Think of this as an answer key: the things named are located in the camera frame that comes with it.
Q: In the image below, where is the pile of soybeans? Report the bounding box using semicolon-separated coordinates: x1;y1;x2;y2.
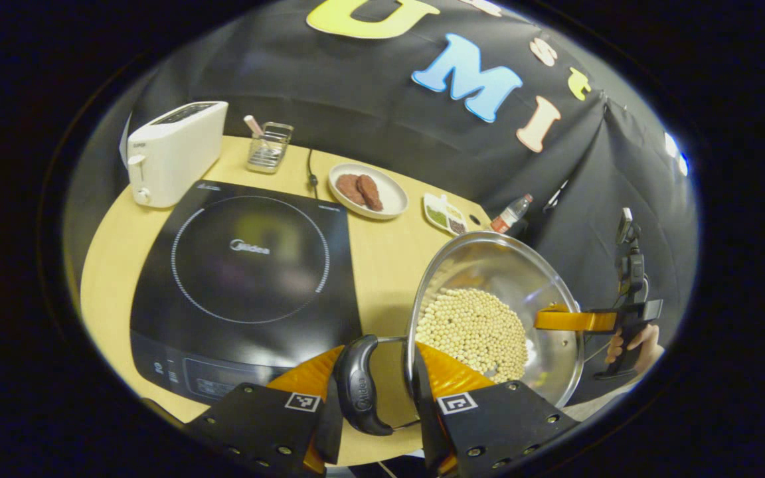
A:
416;287;529;384

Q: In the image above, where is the steel pot with black handle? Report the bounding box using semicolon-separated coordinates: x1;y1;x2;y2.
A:
334;231;586;437

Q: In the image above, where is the white divided tray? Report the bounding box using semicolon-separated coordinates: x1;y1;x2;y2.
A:
422;193;468;236

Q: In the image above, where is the black induction cooktop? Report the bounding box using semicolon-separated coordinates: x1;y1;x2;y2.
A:
129;179;363;406

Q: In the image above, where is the clear glass holder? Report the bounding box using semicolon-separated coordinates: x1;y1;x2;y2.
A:
246;121;294;175

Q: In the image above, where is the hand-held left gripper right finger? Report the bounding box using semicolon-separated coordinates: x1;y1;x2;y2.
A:
411;342;579;477

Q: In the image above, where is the white toaster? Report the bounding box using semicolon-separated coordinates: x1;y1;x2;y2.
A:
127;101;229;209

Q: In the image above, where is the white oval plate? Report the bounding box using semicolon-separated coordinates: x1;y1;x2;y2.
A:
328;163;410;220

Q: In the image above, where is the black backdrop cloth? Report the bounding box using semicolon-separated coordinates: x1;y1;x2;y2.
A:
64;0;699;399

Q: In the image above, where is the brown meat patty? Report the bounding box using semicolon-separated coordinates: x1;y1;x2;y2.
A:
356;174;384;212
336;174;367;206

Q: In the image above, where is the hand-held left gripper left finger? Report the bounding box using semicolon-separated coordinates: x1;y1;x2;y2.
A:
190;345;345;475

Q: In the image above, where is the clear water bottle red label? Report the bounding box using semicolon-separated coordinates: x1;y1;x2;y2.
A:
490;194;534;234

